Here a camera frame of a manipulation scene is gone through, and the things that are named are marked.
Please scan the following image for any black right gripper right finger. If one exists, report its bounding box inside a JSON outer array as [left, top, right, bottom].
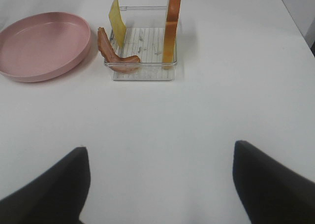
[[232, 140, 315, 224]]

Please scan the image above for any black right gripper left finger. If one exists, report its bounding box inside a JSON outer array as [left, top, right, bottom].
[[0, 147, 91, 224]]

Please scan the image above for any bacon strip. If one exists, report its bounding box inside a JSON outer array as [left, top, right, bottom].
[[97, 27, 141, 64]]

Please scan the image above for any yellow cheese slice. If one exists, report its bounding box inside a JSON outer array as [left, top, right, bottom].
[[108, 0, 126, 48]]

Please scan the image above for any pink round plate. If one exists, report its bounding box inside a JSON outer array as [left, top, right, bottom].
[[0, 12, 91, 82]]

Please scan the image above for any right bread slice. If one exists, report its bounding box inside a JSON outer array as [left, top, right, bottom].
[[162, 0, 181, 64]]

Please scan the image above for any clear right plastic tray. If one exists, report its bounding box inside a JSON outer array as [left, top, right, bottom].
[[104, 6, 177, 81]]

